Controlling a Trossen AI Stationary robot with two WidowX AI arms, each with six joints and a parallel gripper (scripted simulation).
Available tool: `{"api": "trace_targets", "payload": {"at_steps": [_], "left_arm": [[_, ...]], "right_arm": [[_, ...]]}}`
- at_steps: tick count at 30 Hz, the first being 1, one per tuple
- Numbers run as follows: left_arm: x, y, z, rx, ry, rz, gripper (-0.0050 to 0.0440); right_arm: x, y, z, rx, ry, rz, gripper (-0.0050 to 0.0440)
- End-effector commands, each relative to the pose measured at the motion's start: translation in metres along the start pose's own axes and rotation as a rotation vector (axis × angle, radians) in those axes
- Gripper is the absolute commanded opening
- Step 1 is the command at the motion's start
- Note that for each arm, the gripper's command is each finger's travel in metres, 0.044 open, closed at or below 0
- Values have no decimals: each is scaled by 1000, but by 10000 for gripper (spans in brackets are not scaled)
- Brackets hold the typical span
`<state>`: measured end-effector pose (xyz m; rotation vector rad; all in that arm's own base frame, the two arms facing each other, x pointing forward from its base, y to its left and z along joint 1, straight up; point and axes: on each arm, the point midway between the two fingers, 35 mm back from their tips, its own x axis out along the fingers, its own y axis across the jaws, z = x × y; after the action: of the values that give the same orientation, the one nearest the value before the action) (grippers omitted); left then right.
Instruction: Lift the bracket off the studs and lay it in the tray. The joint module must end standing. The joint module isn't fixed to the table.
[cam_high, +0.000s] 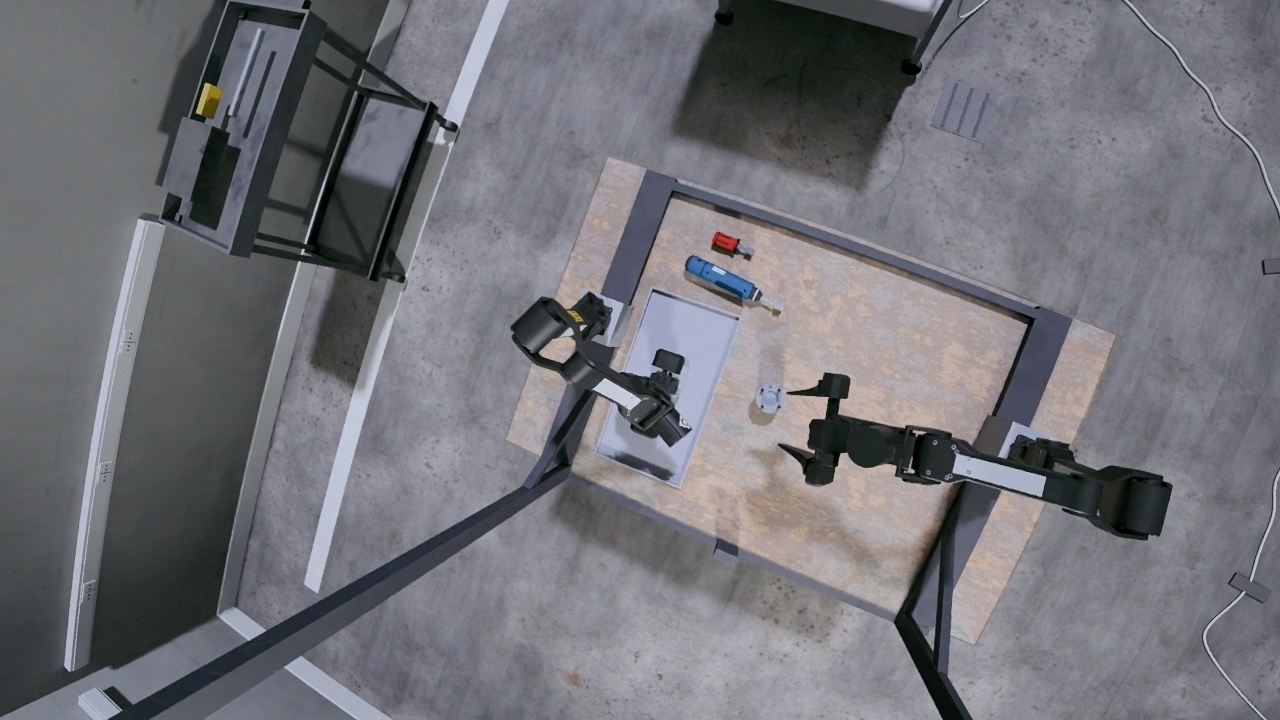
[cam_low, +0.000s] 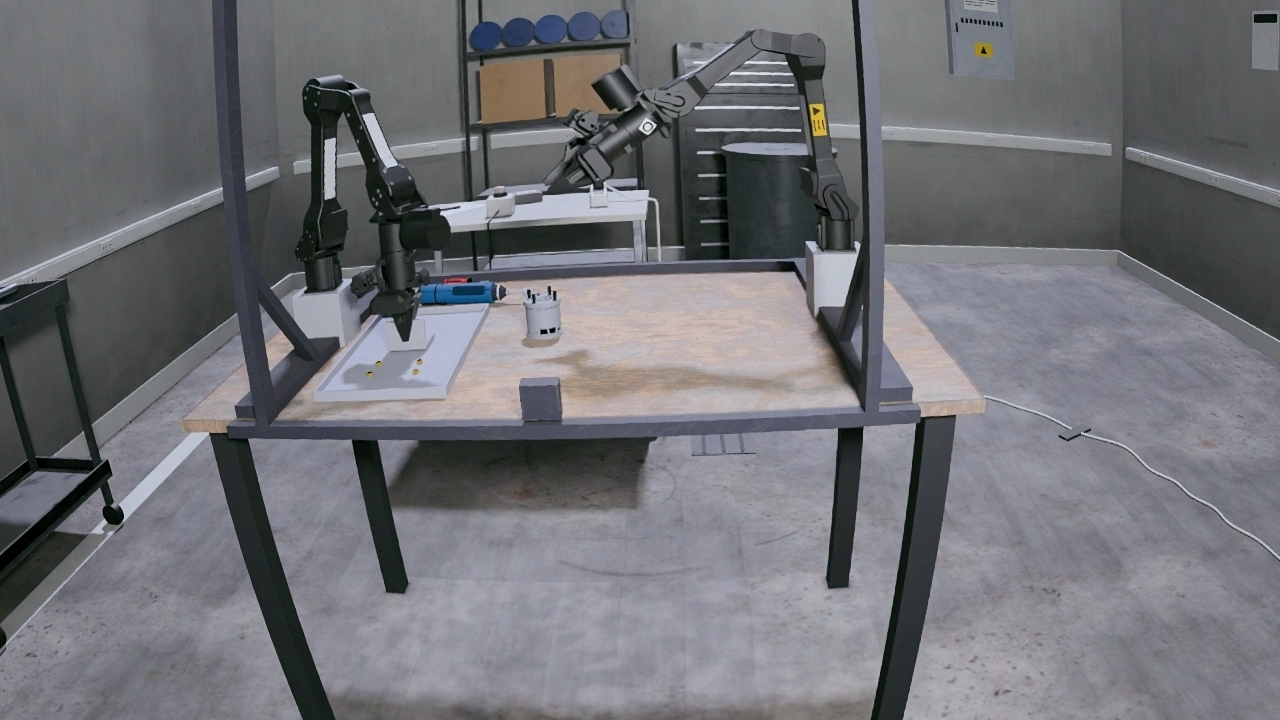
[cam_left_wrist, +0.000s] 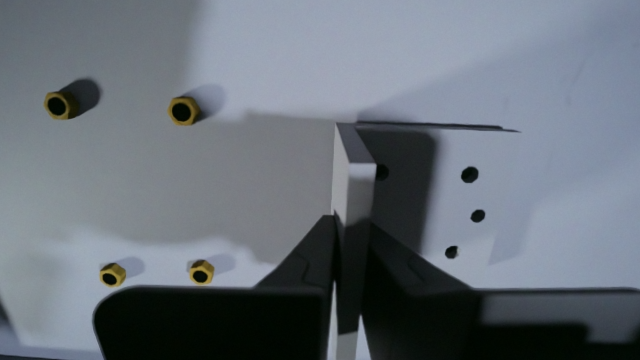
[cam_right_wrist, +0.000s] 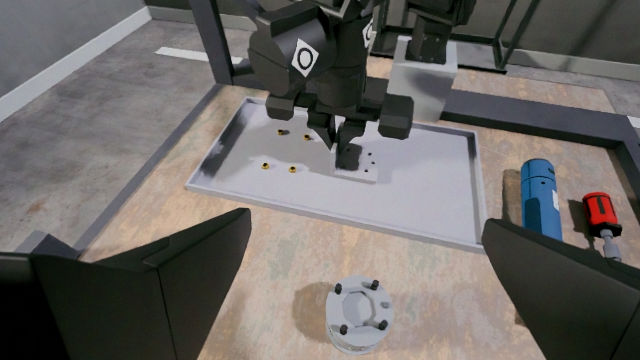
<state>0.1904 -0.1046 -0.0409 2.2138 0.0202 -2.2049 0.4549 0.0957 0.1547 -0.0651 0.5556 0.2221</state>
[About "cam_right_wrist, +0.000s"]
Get blue cylinder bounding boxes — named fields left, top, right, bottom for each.
left=520, top=158, right=563, bottom=241

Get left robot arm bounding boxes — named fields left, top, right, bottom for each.
left=247, top=0, right=476, bottom=96

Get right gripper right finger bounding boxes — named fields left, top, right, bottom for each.
left=481, top=218, right=640, bottom=360

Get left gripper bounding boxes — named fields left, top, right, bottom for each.
left=265, top=59, right=414, bottom=155

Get red-handled nut driver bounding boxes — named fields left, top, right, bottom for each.
left=582, top=192, right=623, bottom=262

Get grey l-shaped bracket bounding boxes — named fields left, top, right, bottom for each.
left=330, top=120, right=382, bottom=184

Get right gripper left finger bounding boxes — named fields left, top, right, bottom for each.
left=0, top=207, right=252, bottom=360

